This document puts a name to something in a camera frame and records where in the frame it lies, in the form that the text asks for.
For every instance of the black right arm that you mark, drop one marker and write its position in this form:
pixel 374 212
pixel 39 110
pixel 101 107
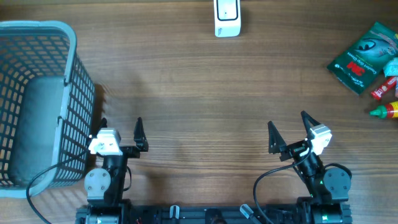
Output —
pixel 328 185

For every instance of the green gloves package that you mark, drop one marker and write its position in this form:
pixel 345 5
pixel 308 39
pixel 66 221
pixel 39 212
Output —
pixel 359 65

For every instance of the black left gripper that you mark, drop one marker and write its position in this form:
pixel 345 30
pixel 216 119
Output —
pixel 134 152

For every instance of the red coffee stick sachet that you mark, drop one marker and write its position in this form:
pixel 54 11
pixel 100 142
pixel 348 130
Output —
pixel 389 84

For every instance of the grey plastic mesh basket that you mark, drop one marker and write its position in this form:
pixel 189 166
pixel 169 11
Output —
pixel 47 102

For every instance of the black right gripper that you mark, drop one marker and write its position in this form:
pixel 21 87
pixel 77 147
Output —
pixel 277 144

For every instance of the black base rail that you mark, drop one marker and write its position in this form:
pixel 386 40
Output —
pixel 199 214

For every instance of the white barcode scanner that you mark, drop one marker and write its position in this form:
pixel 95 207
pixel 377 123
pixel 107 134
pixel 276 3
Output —
pixel 227 14

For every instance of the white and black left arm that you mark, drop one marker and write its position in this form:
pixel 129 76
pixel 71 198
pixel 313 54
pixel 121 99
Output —
pixel 105 185

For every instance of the orange sauce bottle green cap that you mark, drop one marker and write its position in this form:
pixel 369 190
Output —
pixel 389 110

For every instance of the teal wet wipes pack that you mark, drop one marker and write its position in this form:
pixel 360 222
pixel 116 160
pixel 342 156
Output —
pixel 391 68

